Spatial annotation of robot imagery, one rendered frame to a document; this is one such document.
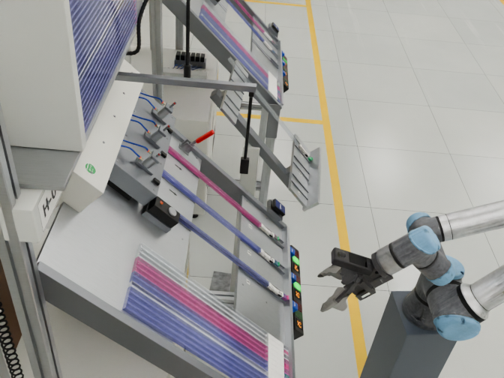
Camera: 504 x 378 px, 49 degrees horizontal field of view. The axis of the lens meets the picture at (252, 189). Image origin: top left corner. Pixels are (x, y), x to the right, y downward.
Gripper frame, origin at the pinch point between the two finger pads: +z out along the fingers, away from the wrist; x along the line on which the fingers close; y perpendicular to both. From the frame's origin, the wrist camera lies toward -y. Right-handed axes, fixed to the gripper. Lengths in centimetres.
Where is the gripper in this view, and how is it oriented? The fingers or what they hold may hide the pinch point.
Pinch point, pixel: (318, 291)
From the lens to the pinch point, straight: 160.7
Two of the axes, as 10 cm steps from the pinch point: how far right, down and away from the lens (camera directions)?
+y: 6.7, 5.9, 4.5
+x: 0.2, -6.3, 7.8
